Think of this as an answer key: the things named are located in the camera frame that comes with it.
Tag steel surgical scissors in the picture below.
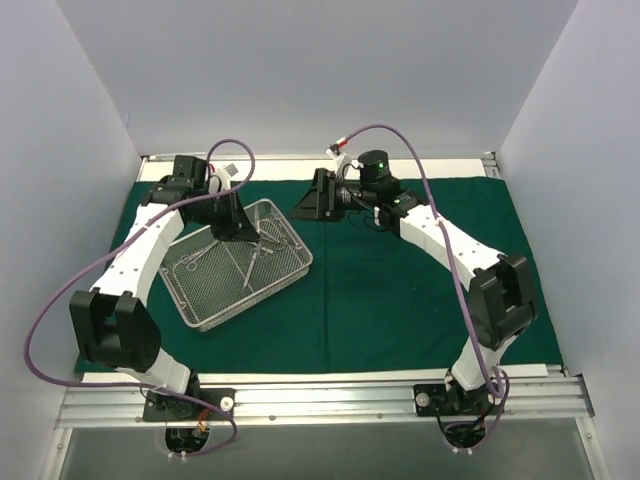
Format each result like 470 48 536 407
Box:
179 245 213 272

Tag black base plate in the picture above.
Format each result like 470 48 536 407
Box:
413 379 496 417
142 387 236 423

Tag steel tweezers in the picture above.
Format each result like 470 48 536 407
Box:
255 220 285 254

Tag steel scalpel handle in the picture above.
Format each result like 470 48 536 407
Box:
243 250 258 288

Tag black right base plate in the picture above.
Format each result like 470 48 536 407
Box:
413 379 496 417

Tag steel forceps clamp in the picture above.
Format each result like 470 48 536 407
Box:
252 231 287 257

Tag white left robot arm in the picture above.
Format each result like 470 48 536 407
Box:
69 170 258 419

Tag aluminium front rail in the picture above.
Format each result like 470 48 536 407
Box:
56 366 593 428

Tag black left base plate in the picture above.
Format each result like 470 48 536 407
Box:
142 387 236 423

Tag steel mesh instrument tray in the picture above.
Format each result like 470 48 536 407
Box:
159 198 313 332

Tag green surgical drape cloth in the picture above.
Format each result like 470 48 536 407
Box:
148 177 564 374

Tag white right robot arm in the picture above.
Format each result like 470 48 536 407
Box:
291 149 538 413

